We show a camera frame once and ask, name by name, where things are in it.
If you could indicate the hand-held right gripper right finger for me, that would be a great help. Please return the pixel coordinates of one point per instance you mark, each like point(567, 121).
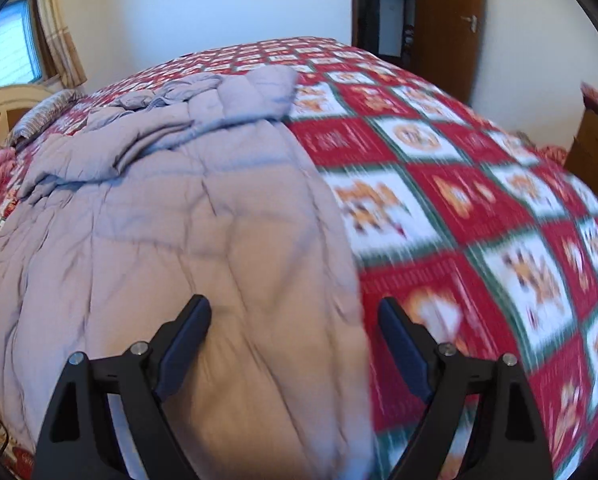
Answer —
point(404, 350)

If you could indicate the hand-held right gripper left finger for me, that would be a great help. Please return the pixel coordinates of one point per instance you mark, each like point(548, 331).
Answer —
point(184, 350)

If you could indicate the lilac quilted puffer jacket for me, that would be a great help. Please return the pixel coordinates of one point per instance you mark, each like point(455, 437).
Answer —
point(179, 210)

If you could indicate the red checked printed bedspread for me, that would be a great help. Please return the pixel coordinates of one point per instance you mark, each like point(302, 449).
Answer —
point(479, 185)

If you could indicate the red patterned bag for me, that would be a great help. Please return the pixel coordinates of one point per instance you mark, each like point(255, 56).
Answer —
point(551, 152)

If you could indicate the striped pillow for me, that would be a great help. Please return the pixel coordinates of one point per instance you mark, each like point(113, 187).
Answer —
point(44, 115)

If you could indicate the brown wooden dresser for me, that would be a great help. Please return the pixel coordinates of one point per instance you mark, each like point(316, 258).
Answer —
point(596, 155)

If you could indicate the brown wooden door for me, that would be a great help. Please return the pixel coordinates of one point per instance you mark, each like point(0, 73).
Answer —
point(446, 45)

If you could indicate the beige patterned curtain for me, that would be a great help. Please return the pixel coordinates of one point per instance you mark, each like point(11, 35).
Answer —
point(61, 35)

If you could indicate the dark brown door frame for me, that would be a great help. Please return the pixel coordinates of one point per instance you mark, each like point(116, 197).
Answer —
point(361, 10)

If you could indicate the window with grey frame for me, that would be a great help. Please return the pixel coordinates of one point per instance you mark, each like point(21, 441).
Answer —
point(9, 45)

